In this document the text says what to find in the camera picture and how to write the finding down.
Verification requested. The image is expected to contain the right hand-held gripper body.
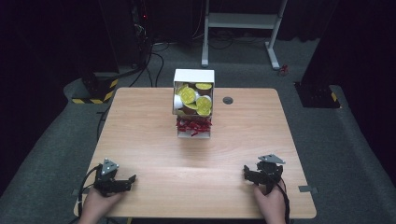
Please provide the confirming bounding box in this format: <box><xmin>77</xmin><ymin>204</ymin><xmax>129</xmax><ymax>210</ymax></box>
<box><xmin>254</xmin><ymin>153</ymin><xmax>287</xmax><ymax>196</ymax></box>

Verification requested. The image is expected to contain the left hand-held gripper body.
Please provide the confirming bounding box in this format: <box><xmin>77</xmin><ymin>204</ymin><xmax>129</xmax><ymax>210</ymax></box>
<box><xmin>92</xmin><ymin>158</ymin><xmax>126</xmax><ymax>198</ymax></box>

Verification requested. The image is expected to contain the person's left hand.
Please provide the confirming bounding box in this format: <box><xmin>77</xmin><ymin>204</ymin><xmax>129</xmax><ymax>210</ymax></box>
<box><xmin>77</xmin><ymin>186</ymin><xmax>125</xmax><ymax>224</ymax></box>

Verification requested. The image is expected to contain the person's right hand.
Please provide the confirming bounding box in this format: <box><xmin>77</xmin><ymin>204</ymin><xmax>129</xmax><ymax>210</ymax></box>
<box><xmin>252</xmin><ymin>179</ymin><xmax>288</xmax><ymax>224</ymax></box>

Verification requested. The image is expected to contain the pile of red packets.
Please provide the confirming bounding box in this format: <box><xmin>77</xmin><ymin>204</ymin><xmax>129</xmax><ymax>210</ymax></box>
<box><xmin>175</xmin><ymin>117</ymin><xmax>213</xmax><ymax>137</ymax></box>

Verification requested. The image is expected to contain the pile of yellow-lidded cups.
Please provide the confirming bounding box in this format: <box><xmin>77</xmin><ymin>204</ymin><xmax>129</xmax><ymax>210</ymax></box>
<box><xmin>173</xmin><ymin>81</ymin><xmax>214</xmax><ymax>118</ymax></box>

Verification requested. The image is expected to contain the black yellow-striped stand base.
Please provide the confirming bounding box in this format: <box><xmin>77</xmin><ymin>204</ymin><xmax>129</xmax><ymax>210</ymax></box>
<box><xmin>71</xmin><ymin>72</ymin><xmax>120</xmax><ymax>105</ymax></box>

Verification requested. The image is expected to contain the small red floor object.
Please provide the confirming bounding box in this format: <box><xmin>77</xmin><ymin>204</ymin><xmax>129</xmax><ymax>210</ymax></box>
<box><xmin>277</xmin><ymin>63</ymin><xmax>290</xmax><ymax>77</ymax></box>

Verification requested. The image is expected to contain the white cardboard dispenser box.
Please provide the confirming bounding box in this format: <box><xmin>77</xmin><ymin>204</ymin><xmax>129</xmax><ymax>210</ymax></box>
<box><xmin>172</xmin><ymin>68</ymin><xmax>216</xmax><ymax>139</ymax></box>

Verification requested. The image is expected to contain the white metal stand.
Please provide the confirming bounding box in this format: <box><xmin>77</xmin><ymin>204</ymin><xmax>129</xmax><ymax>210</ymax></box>
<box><xmin>201</xmin><ymin>0</ymin><xmax>290</xmax><ymax>71</ymax></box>

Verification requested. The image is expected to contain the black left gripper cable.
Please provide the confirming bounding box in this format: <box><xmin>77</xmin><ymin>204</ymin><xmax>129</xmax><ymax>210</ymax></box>
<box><xmin>76</xmin><ymin>164</ymin><xmax>104</xmax><ymax>218</ymax></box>

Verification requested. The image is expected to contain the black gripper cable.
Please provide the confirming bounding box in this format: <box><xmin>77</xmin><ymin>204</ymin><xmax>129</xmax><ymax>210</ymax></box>
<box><xmin>76</xmin><ymin>164</ymin><xmax>104</xmax><ymax>218</ymax></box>
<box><xmin>276</xmin><ymin>175</ymin><xmax>291</xmax><ymax>224</ymax></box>

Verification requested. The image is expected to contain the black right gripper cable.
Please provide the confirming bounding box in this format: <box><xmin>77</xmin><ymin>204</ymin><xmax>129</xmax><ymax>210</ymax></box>
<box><xmin>276</xmin><ymin>175</ymin><xmax>291</xmax><ymax>224</ymax></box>

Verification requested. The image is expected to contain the black floor cable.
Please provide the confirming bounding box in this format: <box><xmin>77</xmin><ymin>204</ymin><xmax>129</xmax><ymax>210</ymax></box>
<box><xmin>128</xmin><ymin>43</ymin><xmax>165</xmax><ymax>89</ymax></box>
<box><xmin>95</xmin><ymin>105</ymin><xmax>112</xmax><ymax>142</ymax></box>

